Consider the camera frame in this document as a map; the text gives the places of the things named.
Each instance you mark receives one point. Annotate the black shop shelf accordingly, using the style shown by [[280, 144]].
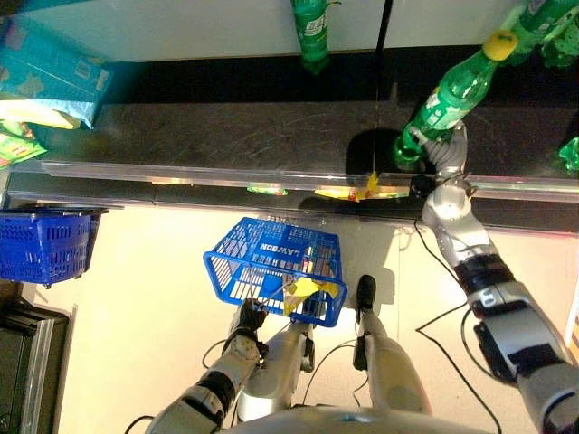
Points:
[[226, 135]]

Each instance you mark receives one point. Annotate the yellow hanging price tag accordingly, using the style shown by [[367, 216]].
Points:
[[370, 184]]

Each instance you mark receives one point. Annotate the robot right leg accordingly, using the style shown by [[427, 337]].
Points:
[[384, 357]]

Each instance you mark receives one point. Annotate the black cabinet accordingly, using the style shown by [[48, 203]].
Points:
[[27, 370]]

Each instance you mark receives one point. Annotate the green bottle yellow cap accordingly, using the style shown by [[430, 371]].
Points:
[[445, 97]]

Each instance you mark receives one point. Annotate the blue plastic shopping basket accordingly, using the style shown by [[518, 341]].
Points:
[[43, 246]]

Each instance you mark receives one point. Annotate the blue Lawson shopping basket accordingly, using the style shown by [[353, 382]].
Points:
[[271, 246]]

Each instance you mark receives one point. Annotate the robot leg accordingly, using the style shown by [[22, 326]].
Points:
[[384, 357], [280, 361]]

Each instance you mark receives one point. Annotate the robot left leg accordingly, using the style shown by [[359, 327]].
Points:
[[280, 361]]

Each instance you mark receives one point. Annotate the green soda bottle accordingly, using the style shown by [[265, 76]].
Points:
[[311, 31], [536, 25], [563, 47], [571, 156]]

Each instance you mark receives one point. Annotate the yellow snack packet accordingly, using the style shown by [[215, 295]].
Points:
[[304, 289]]

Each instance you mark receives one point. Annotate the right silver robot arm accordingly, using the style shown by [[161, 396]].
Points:
[[506, 312]]

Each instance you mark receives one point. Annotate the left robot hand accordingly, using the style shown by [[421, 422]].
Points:
[[251, 316]]

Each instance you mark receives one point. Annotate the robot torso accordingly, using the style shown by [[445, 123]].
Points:
[[357, 420]]

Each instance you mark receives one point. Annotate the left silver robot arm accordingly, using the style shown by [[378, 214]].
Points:
[[217, 384]]

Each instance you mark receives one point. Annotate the green snack packet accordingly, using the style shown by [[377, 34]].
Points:
[[18, 147]]

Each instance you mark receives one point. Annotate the teal snack box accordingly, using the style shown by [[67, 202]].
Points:
[[43, 74]]

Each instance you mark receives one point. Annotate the yellow snack bag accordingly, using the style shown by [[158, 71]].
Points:
[[31, 115]]

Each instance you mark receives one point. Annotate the black shelf upright post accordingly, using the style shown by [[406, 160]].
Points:
[[383, 50]]

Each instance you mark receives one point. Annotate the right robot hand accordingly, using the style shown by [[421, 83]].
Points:
[[452, 153]]

